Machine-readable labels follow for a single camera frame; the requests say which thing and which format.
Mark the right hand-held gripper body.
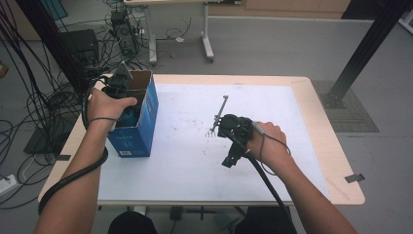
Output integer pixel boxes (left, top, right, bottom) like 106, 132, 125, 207
221, 113, 255, 170

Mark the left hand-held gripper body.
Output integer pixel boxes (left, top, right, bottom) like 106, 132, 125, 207
101, 61, 144, 100

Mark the grey metal tool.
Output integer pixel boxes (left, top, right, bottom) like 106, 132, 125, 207
209, 95, 230, 133

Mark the blue cardboard box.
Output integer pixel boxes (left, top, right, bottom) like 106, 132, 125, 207
106, 69, 160, 159

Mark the person's left hand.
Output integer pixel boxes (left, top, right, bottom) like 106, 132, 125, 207
86, 88, 138, 132

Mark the person's right hand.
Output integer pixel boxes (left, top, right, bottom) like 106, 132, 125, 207
247, 121, 289, 169

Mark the black computer tower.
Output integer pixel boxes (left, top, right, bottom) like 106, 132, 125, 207
110, 9, 141, 57

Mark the black equipment box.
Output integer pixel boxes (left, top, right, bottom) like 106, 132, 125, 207
60, 28, 100, 66

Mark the white table mat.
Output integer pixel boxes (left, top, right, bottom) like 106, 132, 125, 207
96, 83, 331, 203

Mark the person's right leg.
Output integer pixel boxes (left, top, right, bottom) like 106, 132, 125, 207
233, 206, 298, 234

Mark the person's leg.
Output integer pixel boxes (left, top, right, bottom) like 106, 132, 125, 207
233, 206, 298, 234
107, 211, 159, 234

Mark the grey tape strip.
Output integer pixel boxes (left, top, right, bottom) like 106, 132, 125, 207
344, 174, 366, 184

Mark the wooden cabinet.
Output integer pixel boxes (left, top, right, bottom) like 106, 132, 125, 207
207, 0, 353, 20

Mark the person's left leg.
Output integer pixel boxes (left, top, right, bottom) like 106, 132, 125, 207
107, 211, 159, 234

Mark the white power strip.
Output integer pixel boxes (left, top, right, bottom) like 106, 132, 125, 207
0, 174, 19, 198

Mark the thin black left wrist strap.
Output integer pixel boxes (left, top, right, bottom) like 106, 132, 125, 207
88, 116, 118, 125

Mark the thin black wrist strap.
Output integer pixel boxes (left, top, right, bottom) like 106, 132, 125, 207
88, 116, 118, 125
252, 121, 292, 176

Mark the thin black right wrist strap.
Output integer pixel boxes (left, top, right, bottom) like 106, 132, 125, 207
252, 121, 292, 176

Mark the thick black right gripper cable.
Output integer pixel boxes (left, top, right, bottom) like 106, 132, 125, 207
242, 148, 298, 234

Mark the thick black gripper cable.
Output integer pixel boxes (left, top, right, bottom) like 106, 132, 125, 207
37, 76, 110, 216
242, 148, 298, 234

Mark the black metal stand post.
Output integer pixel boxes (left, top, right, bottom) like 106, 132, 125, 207
319, 0, 412, 110
15, 0, 90, 96

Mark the white desk frame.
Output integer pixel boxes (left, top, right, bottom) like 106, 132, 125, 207
124, 0, 216, 65

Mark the black stand base plate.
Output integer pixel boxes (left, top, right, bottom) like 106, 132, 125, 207
22, 126, 66, 156

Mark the tangle of black cables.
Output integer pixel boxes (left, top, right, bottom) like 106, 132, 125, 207
0, 0, 86, 210

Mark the thick black left gripper cable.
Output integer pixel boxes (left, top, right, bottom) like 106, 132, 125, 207
37, 76, 110, 216

